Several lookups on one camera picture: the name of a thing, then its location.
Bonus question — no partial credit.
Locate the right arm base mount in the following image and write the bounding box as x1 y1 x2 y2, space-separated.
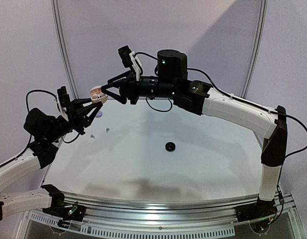
235 198 277 222

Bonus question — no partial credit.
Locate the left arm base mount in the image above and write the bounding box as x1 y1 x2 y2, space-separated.
42 201 87 222

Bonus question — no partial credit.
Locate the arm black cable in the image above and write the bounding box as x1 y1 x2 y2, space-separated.
12 90 81 160
133 51 307 157

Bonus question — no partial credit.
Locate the purple earbud charging case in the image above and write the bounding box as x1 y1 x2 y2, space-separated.
96 111 102 118

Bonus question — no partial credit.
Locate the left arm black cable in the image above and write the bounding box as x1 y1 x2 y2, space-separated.
12 90 81 160

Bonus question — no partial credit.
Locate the aluminium frame post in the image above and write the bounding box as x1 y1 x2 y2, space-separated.
241 0 268 99
51 0 79 99

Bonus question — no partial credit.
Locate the pink earbud charging case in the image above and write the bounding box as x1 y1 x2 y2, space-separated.
90 86 108 104

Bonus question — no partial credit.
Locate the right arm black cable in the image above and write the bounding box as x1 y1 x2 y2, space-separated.
133 51 307 157

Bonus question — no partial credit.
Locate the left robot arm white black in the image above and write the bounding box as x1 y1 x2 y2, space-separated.
0 97 106 222

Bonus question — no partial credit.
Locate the right aluminium frame post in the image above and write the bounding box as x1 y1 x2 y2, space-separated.
241 0 268 99

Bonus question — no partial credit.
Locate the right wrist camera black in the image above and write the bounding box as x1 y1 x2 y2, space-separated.
118 45 132 68

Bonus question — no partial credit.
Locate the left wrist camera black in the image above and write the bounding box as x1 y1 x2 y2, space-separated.
57 86 70 108

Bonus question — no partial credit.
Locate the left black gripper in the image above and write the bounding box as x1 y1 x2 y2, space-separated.
44 96 102 142

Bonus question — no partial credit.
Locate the aluminium front rail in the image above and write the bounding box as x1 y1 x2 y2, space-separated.
17 193 305 239

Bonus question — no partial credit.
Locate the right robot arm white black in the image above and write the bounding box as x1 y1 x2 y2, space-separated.
101 47 288 217

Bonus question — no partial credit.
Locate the left aluminium frame post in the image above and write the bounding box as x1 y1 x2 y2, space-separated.
51 0 79 99

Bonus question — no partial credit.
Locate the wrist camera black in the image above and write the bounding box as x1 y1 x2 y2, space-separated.
118 45 132 68
57 86 70 108

